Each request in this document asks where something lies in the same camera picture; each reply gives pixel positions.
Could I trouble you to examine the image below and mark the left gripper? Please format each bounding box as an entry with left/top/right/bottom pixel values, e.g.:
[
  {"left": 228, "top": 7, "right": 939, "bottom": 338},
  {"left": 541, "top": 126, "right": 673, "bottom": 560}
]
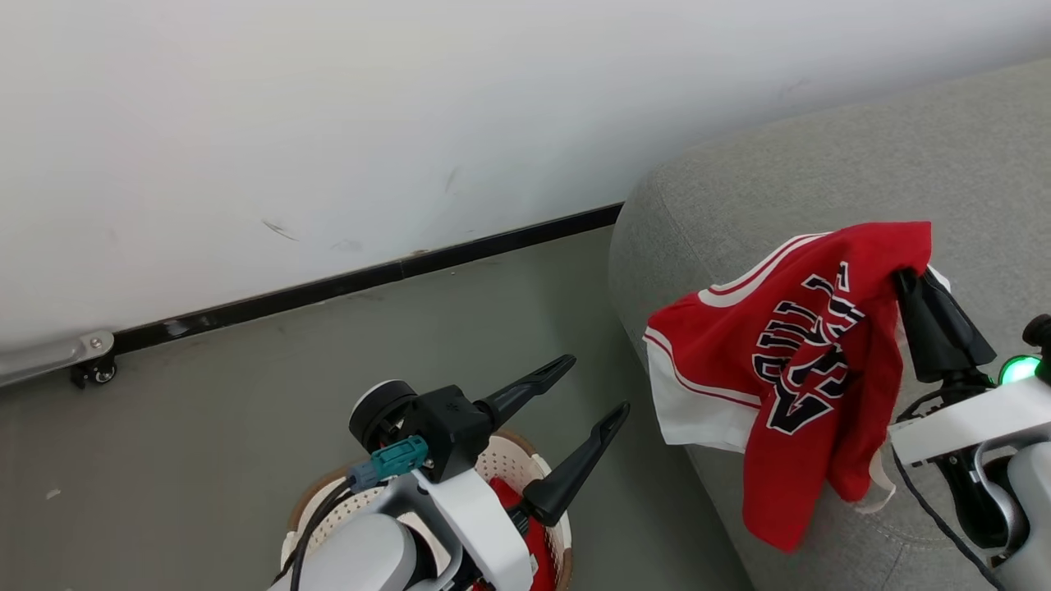
[{"left": 475, "top": 355, "right": 631, "bottom": 539}]

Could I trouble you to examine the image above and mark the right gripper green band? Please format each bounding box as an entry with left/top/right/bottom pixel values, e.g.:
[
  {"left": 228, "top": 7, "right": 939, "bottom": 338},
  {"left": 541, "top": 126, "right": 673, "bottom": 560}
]
[{"left": 893, "top": 267, "right": 1051, "bottom": 405}]

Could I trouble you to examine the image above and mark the plain red garment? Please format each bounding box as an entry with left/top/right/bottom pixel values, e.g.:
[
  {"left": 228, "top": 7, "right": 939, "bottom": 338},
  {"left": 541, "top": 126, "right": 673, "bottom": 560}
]
[{"left": 472, "top": 478, "right": 559, "bottom": 591}]

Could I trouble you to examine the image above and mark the red white basketball jersey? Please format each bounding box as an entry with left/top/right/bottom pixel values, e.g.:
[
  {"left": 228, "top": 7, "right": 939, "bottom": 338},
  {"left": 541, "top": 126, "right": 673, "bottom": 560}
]
[{"left": 643, "top": 220, "right": 953, "bottom": 553}]

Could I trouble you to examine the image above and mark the white perforated laundry basket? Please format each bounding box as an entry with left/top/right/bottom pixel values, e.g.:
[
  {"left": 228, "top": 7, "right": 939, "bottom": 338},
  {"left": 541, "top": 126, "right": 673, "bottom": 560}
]
[{"left": 279, "top": 429, "right": 576, "bottom": 591}]

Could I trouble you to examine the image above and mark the grey fabric sofa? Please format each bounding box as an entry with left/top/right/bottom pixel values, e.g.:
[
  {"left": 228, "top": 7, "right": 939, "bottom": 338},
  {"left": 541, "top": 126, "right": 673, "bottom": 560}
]
[{"left": 608, "top": 57, "right": 1051, "bottom": 591}]

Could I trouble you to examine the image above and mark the black baseboard strip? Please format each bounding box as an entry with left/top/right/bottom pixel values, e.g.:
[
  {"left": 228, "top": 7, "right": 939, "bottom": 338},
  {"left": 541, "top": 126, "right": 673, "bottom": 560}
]
[{"left": 111, "top": 203, "right": 625, "bottom": 355}]

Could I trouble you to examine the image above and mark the small black caster wheel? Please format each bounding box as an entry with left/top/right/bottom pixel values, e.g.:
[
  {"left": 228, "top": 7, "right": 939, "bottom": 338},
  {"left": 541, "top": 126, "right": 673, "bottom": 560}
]
[{"left": 70, "top": 357, "right": 117, "bottom": 388}]

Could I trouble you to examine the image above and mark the silver metal bar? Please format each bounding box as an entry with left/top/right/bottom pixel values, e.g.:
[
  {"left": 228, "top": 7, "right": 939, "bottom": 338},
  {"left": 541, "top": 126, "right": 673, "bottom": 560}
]
[{"left": 0, "top": 330, "right": 116, "bottom": 387}]

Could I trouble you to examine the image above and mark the white right camera bracket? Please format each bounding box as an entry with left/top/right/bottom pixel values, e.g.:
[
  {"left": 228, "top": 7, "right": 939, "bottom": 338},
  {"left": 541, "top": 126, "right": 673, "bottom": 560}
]
[{"left": 889, "top": 376, "right": 1051, "bottom": 466}]

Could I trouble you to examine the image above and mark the white camera bracket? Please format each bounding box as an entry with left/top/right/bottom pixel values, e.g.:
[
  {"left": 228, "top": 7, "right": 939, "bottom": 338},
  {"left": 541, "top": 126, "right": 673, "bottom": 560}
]
[
  {"left": 408, "top": 466, "right": 535, "bottom": 591},
  {"left": 889, "top": 376, "right": 1051, "bottom": 466}
]

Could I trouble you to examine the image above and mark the white left camera bracket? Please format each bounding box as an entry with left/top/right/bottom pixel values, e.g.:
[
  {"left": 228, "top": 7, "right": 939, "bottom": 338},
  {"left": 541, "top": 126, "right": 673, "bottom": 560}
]
[{"left": 408, "top": 466, "right": 535, "bottom": 591}]

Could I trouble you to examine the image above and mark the teal left camera connector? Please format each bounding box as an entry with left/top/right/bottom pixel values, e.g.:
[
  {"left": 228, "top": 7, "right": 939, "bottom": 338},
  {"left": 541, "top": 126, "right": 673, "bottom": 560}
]
[{"left": 349, "top": 435, "right": 429, "bottom": 492}]

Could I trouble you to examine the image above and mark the thin black right gripper cable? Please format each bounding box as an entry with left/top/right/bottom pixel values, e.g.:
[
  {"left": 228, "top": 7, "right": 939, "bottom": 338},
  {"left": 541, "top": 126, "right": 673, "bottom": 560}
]
[{"left": 890, "top": 447, "right": 1009, "bottom": 591}]

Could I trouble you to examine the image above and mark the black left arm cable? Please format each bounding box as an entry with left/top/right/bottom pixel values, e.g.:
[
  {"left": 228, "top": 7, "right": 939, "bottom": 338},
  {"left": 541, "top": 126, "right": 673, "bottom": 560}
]
[{"left": 283, "top": 480, "right": 358, "bottom": 591}]

